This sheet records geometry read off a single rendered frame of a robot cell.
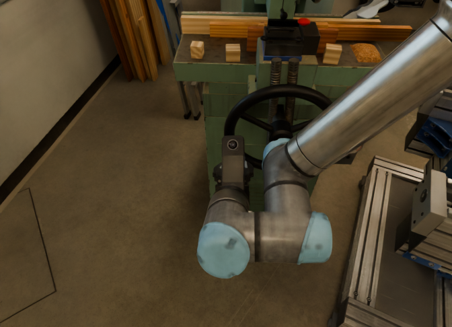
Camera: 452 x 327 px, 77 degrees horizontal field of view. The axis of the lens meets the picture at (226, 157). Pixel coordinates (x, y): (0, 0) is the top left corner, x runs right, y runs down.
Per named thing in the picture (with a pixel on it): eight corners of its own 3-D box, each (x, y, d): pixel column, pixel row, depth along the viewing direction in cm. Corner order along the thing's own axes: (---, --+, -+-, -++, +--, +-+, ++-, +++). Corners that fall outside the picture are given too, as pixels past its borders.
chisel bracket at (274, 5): (267, 28, 82) (270, -4, 75) (265, 9, 91) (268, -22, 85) (292, 28, 81) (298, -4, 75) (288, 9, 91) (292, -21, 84)
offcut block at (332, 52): (322, 62, 78) (326, 48, 75) (322, 57, 81) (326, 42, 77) (337, 64, 78) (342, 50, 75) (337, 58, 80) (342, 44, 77)
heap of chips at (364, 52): (358, 62, 79) (360, 56, 77) (349, 44, 85) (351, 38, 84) (383, 62, 79) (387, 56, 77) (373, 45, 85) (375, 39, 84)
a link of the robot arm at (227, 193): (204, 198, 49) (252, 198, 48) (208, 186, 53) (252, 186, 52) (207, 235, 51) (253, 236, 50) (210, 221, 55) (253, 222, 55)
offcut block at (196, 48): (193, 52, 82) (192, 40, 80) (204, 53, 82) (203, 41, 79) (191, 58, 80) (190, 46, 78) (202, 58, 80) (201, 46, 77)
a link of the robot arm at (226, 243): (254, 284, 40) (195, 282, 41) (254, 237, 50) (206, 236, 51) (254, 237, 37) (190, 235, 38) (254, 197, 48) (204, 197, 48)
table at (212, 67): (168, 101, 77) (165, 81, 72) (185, 46, 97) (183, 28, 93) (397, 108, 75) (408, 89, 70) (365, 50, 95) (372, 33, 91)
